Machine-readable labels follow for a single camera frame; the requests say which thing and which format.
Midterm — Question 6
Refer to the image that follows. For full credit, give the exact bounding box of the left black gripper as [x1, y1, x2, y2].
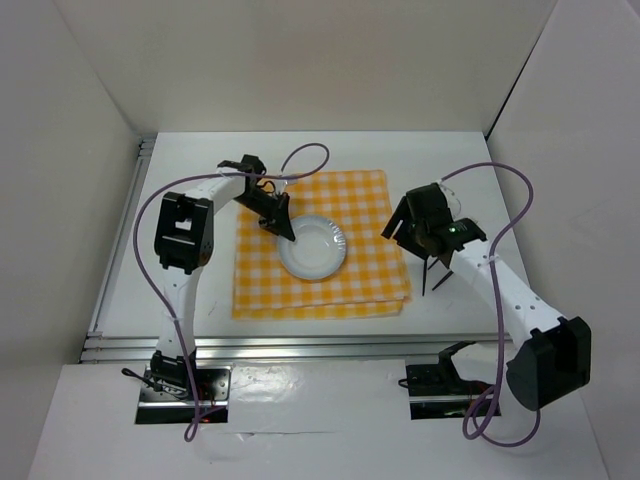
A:
[233, 188, 294, 242]

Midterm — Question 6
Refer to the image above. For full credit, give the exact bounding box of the black spoon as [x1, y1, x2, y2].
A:
[421, 257, 430, 296]

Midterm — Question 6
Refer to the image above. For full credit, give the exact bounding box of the black fork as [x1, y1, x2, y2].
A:
[432, 271, 454, 291]

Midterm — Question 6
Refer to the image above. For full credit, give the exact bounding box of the white round plate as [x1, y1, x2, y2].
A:
[277, 214, 347, 281]

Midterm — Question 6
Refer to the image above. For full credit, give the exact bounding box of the yellow white checkered cloth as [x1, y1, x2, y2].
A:
[232, 170, 411, 321]

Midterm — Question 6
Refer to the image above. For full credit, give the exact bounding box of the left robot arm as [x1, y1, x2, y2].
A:
[150, 155, 295, 399]

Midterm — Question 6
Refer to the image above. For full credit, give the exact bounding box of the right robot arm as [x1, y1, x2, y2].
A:
[382, 183, 592, 411]

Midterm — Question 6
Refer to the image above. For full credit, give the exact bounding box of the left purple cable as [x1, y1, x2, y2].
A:
[133, 143, 331, 444]

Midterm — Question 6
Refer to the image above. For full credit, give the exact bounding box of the purple cable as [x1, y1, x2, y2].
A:
[133, 143, 331, 444]
[438, 162, 533, 446]

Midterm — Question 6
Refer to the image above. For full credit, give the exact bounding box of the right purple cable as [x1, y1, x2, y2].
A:
[438, 162, 533, 446]

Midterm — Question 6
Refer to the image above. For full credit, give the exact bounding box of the left aluminium rail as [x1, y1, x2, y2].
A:
[86, 135, 157, 338]

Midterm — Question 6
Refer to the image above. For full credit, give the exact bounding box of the aluminium rail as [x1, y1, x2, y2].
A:
[79, 334, 498, 364]
[86, 135, 157, 338]

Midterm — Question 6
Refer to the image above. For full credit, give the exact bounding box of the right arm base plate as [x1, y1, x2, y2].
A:
[398, 341, 490, 420]

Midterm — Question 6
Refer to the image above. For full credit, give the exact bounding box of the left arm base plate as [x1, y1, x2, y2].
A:
[135, 365, 232, 425]

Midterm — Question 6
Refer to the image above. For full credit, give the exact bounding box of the front aluminium rail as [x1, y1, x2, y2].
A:
[79, 334, 498, 364]

